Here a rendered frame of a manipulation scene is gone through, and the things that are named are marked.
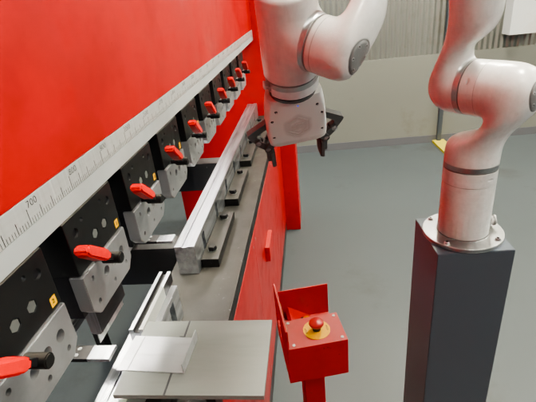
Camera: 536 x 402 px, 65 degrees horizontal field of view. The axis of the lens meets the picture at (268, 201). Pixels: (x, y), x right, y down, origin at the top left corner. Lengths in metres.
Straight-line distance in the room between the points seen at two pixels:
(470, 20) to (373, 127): 3.75
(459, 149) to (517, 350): 1.50
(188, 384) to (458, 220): 0.70
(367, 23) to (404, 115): 4.13
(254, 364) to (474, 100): 0.68
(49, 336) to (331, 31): 0.52
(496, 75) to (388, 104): 3.67
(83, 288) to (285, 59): 0.43
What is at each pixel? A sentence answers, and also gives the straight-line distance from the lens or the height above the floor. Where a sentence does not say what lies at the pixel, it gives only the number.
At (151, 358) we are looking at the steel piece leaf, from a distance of 0.87.
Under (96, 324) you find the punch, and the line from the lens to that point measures 0.79.
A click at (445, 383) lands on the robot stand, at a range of 1.39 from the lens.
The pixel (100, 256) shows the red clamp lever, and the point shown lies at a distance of 0.63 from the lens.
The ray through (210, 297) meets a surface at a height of 0.88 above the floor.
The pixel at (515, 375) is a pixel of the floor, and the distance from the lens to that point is 2.27.
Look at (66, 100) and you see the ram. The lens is 0.67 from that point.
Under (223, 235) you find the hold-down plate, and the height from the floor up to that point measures 0.91.
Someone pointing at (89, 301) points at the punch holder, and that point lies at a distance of 0.69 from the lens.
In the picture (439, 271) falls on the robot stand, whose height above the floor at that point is 0.95.
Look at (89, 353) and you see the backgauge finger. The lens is 0.93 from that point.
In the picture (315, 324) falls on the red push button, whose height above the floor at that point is 0.81.
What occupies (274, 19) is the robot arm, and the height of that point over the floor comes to 1.56.
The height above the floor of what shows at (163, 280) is 1.00.
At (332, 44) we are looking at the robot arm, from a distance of 0.56.
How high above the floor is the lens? 1.59
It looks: 26 degrees down
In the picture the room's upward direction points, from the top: 6 degrees counter-clockwise
